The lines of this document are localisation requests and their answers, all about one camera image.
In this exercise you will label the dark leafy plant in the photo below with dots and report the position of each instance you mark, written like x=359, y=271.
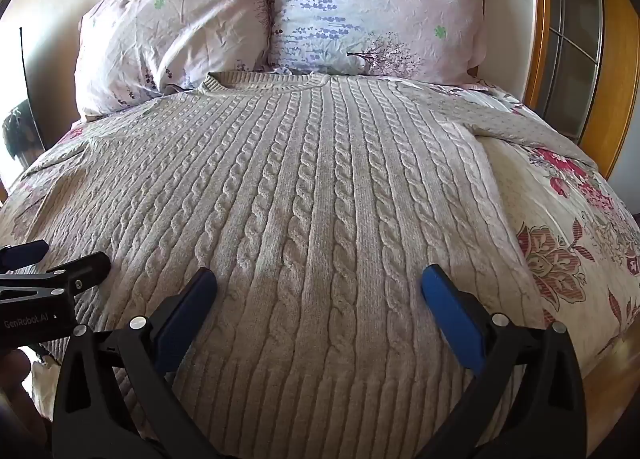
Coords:
x=17, y=131

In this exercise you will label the pink floral pillow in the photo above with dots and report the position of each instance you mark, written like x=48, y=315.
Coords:
x=165, y=34
x=370, y=4

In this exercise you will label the person's left hand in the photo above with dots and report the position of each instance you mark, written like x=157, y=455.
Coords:
x=17, y=399

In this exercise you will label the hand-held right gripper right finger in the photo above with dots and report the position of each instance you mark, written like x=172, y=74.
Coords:
x=454, y=315

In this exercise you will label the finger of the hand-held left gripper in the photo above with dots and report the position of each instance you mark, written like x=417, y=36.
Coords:
x=85, y=269
x=27, y=253

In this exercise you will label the cream floral bed sheet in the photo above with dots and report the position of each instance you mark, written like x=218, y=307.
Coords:
x=550, y=219

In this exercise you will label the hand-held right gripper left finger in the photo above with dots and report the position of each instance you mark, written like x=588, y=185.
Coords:
x=186, y=311

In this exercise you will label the wooden framed glass partition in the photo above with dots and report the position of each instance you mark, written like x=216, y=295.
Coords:
x=570, y=64

